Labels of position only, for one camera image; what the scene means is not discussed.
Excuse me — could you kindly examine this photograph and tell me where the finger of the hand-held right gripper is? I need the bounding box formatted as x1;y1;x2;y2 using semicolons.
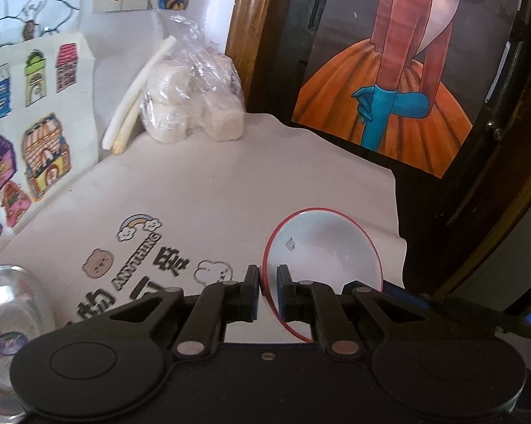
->
382;283;430;313

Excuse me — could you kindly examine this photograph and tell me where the coloured houses drawing sheet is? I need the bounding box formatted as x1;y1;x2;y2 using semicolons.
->
0;31;102;262

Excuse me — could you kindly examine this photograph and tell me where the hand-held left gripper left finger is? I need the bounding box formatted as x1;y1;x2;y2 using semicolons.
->
102;266;261;359

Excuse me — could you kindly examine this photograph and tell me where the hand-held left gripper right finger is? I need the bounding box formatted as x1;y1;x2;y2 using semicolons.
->
278;265;429;358

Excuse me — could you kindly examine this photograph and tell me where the orange dress woman poster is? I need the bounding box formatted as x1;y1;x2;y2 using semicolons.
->
291;0;527;180

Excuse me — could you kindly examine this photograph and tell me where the printed white table cloth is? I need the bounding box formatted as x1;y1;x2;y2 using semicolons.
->
0;112;408;349

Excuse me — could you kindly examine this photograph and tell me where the plastic bag of white blocks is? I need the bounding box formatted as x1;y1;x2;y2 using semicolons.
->
139;12;247;145

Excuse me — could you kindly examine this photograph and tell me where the short white stick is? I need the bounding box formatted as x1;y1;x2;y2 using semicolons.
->
112;101;141;156

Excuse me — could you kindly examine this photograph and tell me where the long white stick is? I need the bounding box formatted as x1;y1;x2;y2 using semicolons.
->
101;34;177;151

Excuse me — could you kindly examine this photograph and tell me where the white bowl with red rim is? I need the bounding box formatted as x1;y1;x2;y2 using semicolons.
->
262;207;384;344

